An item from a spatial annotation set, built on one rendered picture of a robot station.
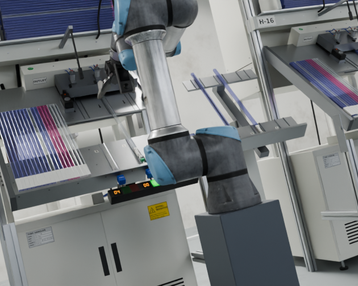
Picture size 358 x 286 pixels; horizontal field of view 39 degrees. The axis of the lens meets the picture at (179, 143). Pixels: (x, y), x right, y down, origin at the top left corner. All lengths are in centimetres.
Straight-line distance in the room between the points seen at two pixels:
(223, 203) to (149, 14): 53
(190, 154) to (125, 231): 89
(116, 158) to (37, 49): 71
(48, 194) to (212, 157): 67
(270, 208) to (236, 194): 10
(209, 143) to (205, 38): 488
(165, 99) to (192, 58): 471
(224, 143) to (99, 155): 70
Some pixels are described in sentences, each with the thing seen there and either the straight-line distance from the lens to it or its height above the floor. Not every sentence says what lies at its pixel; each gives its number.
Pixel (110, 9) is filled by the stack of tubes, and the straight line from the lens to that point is 248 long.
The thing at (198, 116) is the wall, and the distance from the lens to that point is 592.
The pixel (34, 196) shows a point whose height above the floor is 71.
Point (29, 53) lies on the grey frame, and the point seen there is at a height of 133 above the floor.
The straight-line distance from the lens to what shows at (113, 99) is 226.
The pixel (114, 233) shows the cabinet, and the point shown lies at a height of 49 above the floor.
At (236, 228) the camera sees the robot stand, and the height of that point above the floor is 51.
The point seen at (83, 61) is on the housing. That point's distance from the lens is 239.
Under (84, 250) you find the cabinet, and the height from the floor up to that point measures 45.
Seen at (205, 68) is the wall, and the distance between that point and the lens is 609.
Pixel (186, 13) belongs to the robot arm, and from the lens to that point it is 143.
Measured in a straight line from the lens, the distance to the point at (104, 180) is 184.
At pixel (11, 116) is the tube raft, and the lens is 216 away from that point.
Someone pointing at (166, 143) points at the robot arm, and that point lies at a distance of 134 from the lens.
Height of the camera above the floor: 70
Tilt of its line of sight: 3 degrees up
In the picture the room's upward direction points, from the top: 13 degrees counter-clockwise
